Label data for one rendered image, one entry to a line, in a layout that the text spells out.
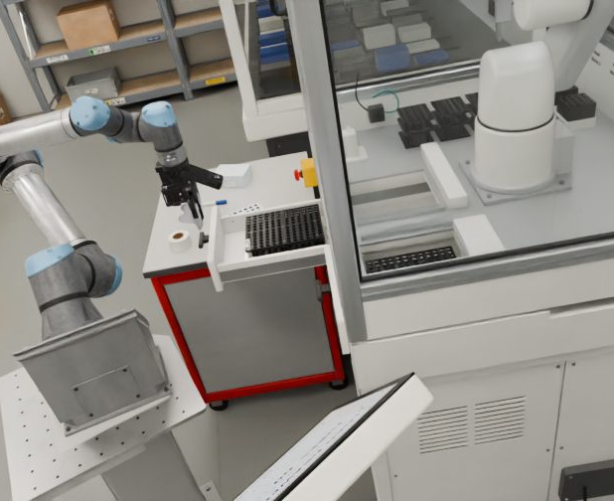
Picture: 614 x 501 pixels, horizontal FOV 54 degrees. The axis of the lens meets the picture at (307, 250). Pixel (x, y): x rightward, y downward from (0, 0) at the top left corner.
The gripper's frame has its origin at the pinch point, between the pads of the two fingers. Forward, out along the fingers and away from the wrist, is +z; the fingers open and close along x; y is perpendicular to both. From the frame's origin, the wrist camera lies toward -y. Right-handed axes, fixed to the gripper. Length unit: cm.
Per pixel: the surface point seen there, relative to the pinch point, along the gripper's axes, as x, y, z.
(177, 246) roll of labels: -17.1, 14.6, 18.0
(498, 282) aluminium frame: 53, -66, -7
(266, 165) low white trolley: -66, -15, 20
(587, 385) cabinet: 52, -89, 30
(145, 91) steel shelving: -353, 101, 81
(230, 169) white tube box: -58, -2, 15
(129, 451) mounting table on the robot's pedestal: 57, 18, 22
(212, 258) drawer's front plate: 13.5, -2.8, 3.7
